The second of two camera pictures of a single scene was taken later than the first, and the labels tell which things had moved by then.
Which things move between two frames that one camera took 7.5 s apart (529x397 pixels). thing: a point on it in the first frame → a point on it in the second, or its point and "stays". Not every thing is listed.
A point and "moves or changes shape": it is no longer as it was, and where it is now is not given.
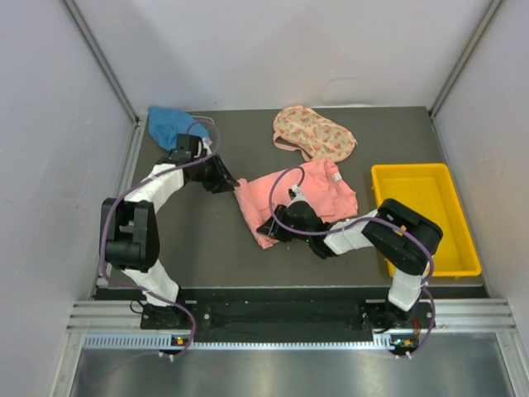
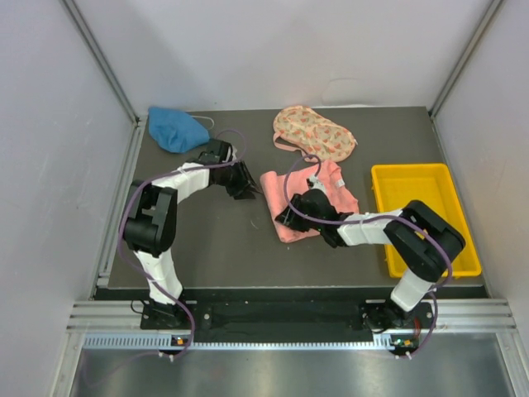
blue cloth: (166, 123) stays
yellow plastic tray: (431, 189) stays
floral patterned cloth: (325, 139) stays
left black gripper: (222, 180) → (245, 185)
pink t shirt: (319, 181) moves or changes shape
